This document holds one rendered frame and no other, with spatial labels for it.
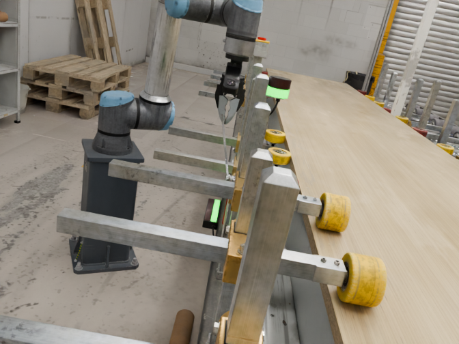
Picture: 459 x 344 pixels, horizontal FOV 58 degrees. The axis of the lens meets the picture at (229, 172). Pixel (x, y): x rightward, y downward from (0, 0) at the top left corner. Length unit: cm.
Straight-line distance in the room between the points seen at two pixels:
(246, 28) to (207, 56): 797
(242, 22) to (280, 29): 784
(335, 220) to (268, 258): 50
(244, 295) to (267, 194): 12
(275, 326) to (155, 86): 125
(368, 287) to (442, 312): 17
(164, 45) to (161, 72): 12
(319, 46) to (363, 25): 93
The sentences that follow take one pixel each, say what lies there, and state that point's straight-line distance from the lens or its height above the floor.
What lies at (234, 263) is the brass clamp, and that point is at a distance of 63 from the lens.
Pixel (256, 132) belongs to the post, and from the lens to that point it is 88.
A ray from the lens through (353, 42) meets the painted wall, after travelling 922.
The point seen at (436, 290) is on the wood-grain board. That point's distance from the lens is 88.
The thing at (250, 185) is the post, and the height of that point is 106.
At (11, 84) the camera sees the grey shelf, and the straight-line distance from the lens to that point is 433.
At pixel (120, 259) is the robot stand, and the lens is 224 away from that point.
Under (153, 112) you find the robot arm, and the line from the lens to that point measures 198.
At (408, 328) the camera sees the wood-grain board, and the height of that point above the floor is 90.
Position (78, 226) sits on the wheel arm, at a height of 95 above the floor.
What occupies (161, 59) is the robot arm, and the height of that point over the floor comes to 106.
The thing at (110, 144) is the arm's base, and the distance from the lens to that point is 198.
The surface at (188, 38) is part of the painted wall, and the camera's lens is 925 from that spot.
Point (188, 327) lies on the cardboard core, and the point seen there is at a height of 7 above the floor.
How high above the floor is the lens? 130
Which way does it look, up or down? 21 degrees down
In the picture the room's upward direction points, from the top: 11 degrees clockwise
